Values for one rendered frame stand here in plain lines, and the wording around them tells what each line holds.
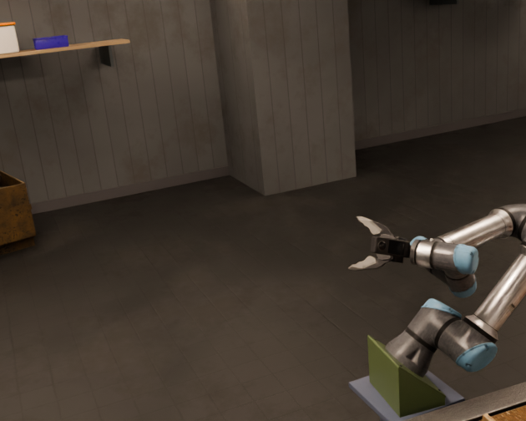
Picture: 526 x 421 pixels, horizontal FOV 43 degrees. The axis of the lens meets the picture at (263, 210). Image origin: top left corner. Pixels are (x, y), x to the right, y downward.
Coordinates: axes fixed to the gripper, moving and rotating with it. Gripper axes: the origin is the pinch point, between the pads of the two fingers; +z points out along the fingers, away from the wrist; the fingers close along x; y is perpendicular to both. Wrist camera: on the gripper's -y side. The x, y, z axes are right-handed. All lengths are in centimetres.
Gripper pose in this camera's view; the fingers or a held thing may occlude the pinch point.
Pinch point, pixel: (350, 241)
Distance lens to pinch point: 194.8
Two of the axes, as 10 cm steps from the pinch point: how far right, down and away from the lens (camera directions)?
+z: -8.2, -1.1, 5.6
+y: 5.4, 1.5, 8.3
